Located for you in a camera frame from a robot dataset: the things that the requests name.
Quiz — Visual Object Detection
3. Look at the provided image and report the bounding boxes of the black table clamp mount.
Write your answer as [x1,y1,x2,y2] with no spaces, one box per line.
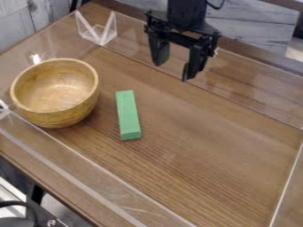
[27,201,68,227]

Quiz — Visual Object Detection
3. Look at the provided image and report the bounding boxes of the clear acrylic corner bracket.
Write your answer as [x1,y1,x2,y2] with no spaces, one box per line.
[75,11,118,46]

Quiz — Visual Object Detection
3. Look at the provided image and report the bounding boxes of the black cable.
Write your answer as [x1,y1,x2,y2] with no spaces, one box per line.
[0,200,40,227]

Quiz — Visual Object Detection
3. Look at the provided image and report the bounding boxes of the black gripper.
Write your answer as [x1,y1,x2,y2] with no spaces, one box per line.
[144,10,222,82]

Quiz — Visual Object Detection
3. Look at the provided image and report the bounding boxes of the green rectangular block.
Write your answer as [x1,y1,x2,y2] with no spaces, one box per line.
[116,90,142,140]

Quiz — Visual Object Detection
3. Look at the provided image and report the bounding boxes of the brown wooden bowl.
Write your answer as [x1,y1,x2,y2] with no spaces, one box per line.
[9,58,100,129]

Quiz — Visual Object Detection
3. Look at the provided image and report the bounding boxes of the black table leg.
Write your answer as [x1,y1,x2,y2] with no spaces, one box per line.
[30,184,46,205]

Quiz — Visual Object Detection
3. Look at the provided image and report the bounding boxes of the clear acrylic barrier wall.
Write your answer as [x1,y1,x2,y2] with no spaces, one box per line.
[0,16,303,227]

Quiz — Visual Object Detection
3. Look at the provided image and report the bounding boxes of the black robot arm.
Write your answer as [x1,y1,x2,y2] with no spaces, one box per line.
[144,0,224,82]

